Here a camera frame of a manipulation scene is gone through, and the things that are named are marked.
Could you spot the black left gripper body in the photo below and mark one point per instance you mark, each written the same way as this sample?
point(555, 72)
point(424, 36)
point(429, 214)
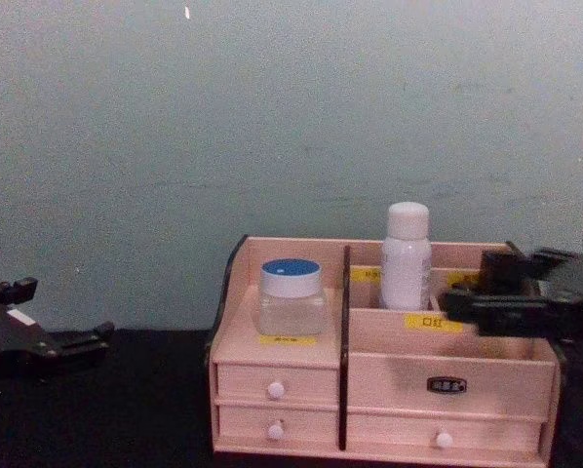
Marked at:
point(9, 346)

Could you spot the white plastic bottle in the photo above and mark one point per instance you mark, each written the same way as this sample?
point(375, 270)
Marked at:
point(404, 273)

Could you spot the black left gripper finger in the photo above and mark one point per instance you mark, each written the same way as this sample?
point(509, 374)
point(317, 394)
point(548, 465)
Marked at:
point(13, 290)
point(84, 343)

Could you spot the pale wooden desk organizer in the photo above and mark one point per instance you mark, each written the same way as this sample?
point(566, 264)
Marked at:
point(399, 375)

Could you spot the clear jar with blue lid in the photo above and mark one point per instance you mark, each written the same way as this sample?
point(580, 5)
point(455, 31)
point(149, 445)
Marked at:
point(291, 302)

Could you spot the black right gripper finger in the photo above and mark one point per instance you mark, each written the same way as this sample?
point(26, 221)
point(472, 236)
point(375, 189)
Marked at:
point(508, 273)
point(496, 312)

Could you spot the wide wooden drawer white knob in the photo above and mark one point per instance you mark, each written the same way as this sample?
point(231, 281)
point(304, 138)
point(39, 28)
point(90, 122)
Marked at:
point(491, 434)

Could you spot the small wooden drawer white knob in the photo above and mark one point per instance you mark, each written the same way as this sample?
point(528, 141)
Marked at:
point(311, 424)
point(301, 382)

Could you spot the black table cloth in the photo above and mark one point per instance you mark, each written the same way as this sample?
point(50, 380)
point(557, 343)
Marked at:
point(135, 414)

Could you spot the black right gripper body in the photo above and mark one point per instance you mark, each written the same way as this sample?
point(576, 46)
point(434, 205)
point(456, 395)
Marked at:
point(576, 297)

